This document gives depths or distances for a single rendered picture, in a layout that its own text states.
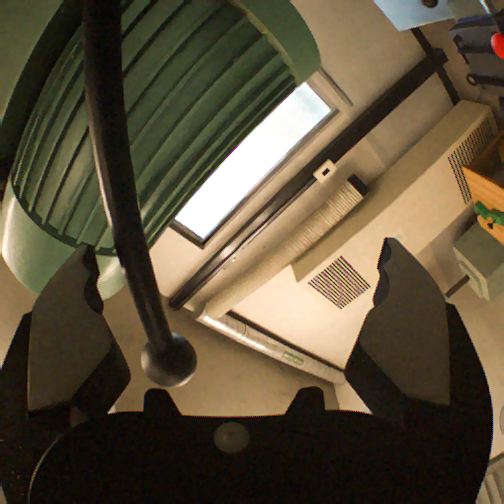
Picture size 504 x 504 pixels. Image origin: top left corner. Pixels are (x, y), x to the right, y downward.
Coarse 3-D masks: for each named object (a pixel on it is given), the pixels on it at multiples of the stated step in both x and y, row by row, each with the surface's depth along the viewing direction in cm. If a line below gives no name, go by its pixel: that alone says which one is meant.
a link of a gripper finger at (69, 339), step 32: (64, 288) 7; (96, 288) 8; (32, 320) 6; (64, 320) 6; (96, 320) 6; (32, 352) 5; (64, 352) 5; (96, 352) 5; (32, 384) 4; (64, 384) 4; (96, 384) 5; (128, 384) 6; (96, 416) 5
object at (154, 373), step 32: (96, 0) 5; (96, 32) 5; (96, 64) 6; (96, 96) 6; (96, 128) 7; (96, 160) 8; (128, 160) 8; (128, 192) 9; (128, 224) 9; (128, 256) 10; (128, 288) 11; (160, 320) 12; (160, 352) 13; (192, 352) 14; (160, 384) 13
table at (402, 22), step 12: (384, 0) 28; (396, 0) 26; (408, 0) 23; (444, 0) 17; (384, 12) 31; (396, 12) 29; (408, 12) 26; (420, 12) 24; (432, 12) 22; (444, 12) 20; (396, 24) 32; (408, 24) 29; (420, 24) 27
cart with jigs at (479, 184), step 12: (492, 144) 98; (480, 156) 104; (468, 168) 107; (468, 180) 114; (480, 180) 100; (492, 180) 90; (480, 192) 108; (492, 192) 95; (480, 204) 114; (492, 204) 102; (480, 216) 127; (492, 216) 103; (492, 228) 102
